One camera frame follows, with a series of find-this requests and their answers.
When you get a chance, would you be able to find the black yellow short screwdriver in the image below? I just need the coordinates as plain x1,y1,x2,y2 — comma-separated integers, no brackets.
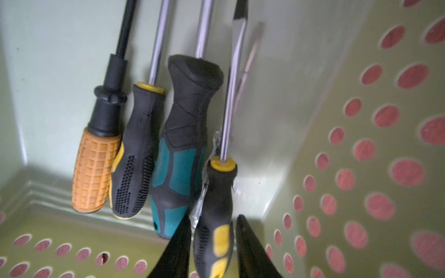
194,0,249,278

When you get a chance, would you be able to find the teal and grey screwdriver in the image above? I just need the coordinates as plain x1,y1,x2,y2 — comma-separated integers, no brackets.
149,1,224,239

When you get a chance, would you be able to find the orange handled screwdriver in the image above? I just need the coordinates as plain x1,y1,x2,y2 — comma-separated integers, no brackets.
72,1,137,214

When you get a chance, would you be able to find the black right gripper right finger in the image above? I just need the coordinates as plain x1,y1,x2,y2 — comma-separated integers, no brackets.
235,214,282,278

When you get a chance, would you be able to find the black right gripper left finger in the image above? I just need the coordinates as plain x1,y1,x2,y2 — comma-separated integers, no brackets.
147,215,191,278

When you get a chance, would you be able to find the light green perforated plastic bin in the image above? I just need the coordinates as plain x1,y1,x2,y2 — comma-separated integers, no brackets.
1,1,445,278

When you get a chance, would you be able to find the clear tester screwdriver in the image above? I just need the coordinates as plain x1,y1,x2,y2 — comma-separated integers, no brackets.
190,22,265,228

